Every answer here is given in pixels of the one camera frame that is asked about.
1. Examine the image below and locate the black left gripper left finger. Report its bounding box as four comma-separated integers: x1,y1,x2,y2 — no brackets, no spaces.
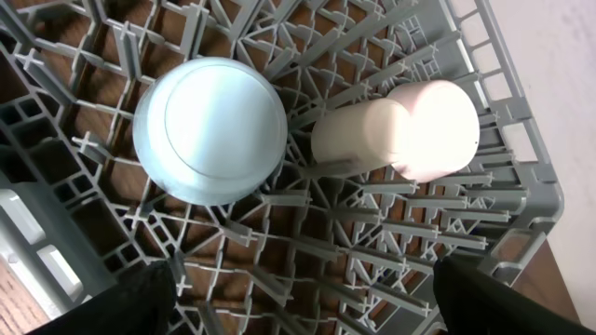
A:
28,261,176,335

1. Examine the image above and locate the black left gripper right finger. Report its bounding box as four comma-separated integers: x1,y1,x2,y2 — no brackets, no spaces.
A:
433,256,595,335

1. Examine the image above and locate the pink bowl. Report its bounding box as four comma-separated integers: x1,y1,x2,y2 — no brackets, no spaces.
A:
387,80,480,183

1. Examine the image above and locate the light blue bowl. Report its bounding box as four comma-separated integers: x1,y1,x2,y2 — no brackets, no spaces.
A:
132,57,288,206

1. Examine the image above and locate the white cup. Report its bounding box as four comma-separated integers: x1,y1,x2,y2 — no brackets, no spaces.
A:
311,98,412,175

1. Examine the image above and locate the grey dishwasher rack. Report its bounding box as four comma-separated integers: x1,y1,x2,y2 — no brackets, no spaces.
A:
1,0,563,334

